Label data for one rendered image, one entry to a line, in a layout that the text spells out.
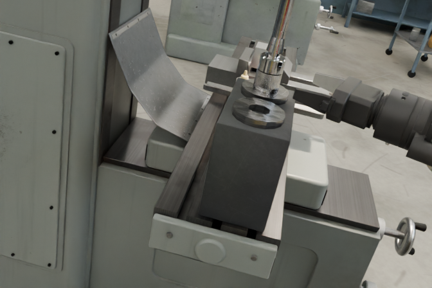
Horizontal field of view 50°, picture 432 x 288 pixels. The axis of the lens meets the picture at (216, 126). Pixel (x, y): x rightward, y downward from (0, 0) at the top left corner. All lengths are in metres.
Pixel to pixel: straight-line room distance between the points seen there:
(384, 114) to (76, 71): 0.73
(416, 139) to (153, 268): 0.97
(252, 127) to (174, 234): 0.24
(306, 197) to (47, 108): 0.70
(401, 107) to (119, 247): 0.98
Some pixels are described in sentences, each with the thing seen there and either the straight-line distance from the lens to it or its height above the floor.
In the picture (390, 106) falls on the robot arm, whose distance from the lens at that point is 0.77.
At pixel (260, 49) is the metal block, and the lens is 1.30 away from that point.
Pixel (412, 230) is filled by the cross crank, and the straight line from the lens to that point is 1.47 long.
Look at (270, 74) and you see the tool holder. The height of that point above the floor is 1.17.
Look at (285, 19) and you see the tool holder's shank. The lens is 0.81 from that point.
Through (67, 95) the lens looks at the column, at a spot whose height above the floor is 0.93.
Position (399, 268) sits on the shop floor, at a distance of 2.48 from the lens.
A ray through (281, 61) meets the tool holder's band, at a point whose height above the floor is 1.20.
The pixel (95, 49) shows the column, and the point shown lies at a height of 1.05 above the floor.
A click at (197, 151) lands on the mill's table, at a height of 0.93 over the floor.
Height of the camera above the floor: 1.45
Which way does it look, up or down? 27 degrees down
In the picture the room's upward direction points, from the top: 12 degrees clockwise
